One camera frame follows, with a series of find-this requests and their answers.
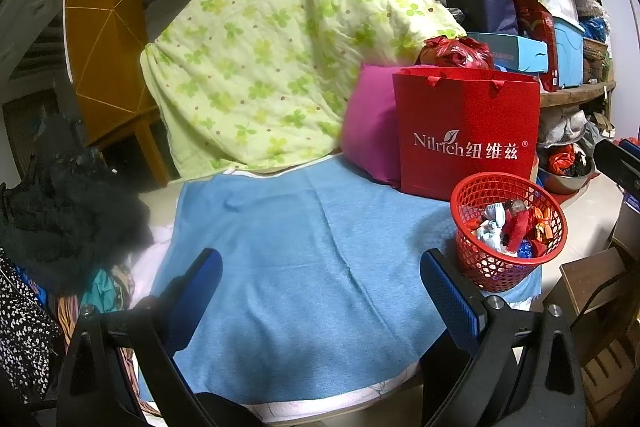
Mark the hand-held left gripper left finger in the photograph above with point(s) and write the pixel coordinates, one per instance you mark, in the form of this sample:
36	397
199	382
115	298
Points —
205	277

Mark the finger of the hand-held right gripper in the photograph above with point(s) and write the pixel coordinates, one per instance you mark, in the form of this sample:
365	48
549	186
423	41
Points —
620	167

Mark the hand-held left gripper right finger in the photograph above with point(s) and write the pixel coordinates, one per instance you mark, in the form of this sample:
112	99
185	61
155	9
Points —
450	297

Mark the red mesh basket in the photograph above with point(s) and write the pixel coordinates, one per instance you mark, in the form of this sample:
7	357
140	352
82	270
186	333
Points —
475	257

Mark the white plastic bag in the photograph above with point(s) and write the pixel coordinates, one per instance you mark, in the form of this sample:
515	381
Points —
487	237

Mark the blue plastic bag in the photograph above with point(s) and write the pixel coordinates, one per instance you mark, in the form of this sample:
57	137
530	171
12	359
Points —
524	249
595	28

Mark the orange candy wrapper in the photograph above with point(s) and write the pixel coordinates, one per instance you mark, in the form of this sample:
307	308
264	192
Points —
542	227

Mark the dark grey bag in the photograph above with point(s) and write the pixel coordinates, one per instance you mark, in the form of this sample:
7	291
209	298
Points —
511	208

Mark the metal basin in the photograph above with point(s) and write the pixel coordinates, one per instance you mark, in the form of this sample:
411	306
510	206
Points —
570	182

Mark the orange plastic bag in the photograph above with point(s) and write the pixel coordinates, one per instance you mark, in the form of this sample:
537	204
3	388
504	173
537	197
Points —
562	162

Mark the grey plastic bag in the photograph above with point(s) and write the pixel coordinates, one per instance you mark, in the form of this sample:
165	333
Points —
567	124

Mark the round wooden shelf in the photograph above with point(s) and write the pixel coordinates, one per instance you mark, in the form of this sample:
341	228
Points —
575	96

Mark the blue blanket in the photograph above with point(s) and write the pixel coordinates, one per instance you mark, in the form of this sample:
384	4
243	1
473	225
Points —
300	257

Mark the colourful clothes heap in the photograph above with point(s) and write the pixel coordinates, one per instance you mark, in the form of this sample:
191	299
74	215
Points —
102	289

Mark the wicker basket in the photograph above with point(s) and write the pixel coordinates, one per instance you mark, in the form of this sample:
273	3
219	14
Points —
595	62

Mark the wooden stool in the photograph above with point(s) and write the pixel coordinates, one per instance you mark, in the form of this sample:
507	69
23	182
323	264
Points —
595	272

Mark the blue plastic storage bin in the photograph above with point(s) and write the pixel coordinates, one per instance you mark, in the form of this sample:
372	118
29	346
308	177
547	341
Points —
569	52

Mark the black cloth pile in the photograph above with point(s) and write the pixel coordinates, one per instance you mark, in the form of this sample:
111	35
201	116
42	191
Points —
65	217

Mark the red gift box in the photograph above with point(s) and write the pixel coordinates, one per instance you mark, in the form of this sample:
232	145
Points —
537	37

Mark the light blue cardboard box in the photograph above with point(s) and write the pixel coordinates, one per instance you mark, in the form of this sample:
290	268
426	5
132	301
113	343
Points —
515	49

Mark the red paper gift bag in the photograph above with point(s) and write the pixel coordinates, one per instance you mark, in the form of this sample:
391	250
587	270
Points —
465	117

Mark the magenta pillow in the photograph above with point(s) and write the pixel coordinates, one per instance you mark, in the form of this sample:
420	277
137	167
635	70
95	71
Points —
372	127

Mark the black white dotted cloth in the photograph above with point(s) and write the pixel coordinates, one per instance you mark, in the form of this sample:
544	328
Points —
25	332

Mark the large glossy red plastic bag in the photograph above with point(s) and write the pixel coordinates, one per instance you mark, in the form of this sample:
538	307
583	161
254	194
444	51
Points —
452	52

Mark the green clover quilt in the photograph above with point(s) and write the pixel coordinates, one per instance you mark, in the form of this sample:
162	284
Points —
275	57

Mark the orange wooden cabinet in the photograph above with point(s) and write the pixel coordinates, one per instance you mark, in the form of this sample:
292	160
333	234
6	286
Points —
100	32

